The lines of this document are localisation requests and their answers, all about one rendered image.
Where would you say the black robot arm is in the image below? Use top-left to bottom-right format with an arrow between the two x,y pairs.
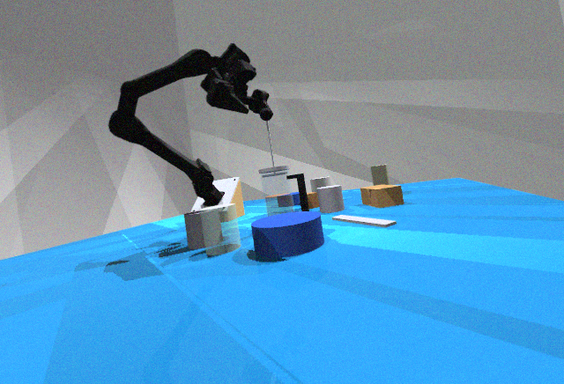
108,43 -> 256,206

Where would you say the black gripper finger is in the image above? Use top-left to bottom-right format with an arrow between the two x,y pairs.
216,84 -> 249,114
253,92 -> 270,114

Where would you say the white flat bar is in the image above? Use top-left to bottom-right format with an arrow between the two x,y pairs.
332,215 -> 397,228

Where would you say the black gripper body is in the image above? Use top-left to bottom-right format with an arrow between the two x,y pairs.
205,76 -> 269,111

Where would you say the white cylinder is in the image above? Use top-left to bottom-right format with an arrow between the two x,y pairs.
310,177 -> 331,193

